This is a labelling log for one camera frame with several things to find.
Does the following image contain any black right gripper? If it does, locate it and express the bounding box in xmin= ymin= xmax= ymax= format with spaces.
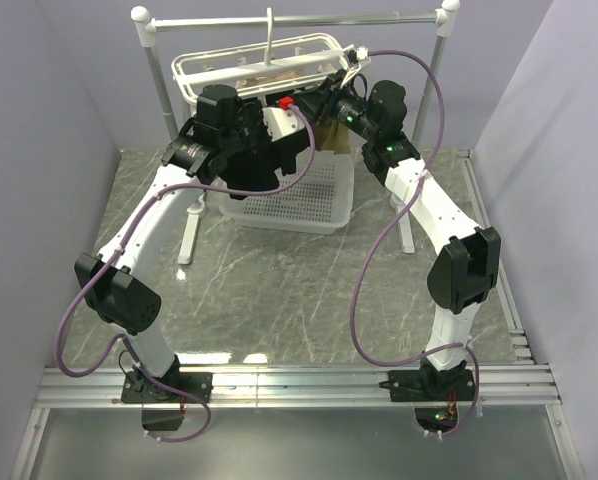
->
xmin=289 ymin=71 xmax=377 ymax=144

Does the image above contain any white clip hanger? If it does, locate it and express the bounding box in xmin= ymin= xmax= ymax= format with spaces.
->
xmin=171 ymin=8 xmax=346 ymax=108

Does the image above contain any black underwear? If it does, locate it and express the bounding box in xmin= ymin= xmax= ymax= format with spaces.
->
xmin=220 ymin=144 xmax=297 ymax=192

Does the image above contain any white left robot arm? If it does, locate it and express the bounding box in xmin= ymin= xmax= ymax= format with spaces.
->
xmin=72 ymin=84 xmax=316 ymax=402

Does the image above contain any hanging beige underwear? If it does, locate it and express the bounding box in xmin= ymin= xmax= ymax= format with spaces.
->
xmin=235 ymin=70 xmax=351 ymax=155

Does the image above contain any white perforated plastic basket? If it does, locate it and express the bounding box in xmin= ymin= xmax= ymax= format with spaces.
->
xmin=220 ymin=151 xmax=354 ymax=235

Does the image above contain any white metal drying rack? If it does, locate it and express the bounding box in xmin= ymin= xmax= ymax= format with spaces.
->
xmin=129 ymin=0 xmax=461 ymax=266

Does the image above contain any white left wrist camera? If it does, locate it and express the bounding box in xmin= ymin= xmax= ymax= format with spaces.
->
xmin=261 ymin=96 xmax=305 ymax=142

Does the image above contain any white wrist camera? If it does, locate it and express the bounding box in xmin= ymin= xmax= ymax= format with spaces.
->
xmin=261 ymin=96 xmax=305 ymax=142
xmin=343 ymin=45 xmax=371 ymax=84

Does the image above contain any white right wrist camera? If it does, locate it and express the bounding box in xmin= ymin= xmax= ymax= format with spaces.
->
xmin=343 ymin=45 xmax=371 ymax=84

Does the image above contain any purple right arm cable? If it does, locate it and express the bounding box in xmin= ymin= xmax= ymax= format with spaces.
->
xmin=349 ymin=48 xmax=480 ymax=441

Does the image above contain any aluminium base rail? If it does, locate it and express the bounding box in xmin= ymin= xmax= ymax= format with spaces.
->
xmin=33 ymin=364 xmax=561 ymax=409

